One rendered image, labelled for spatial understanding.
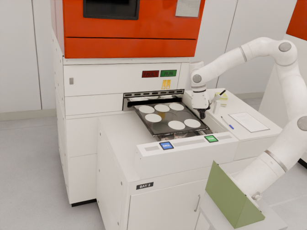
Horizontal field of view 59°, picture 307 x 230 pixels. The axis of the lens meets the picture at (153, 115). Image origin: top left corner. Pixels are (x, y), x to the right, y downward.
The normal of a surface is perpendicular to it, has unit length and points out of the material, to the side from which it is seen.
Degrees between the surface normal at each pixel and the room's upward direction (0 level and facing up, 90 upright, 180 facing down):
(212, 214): 0
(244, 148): 90
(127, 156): 0
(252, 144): 90
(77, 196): 90
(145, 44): 90
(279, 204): 0
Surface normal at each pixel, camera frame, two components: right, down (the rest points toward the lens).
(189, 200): 0.39, 0.49
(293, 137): -0.78, 0.10
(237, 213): -0.92, 0.09
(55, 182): 0.12, -0.87
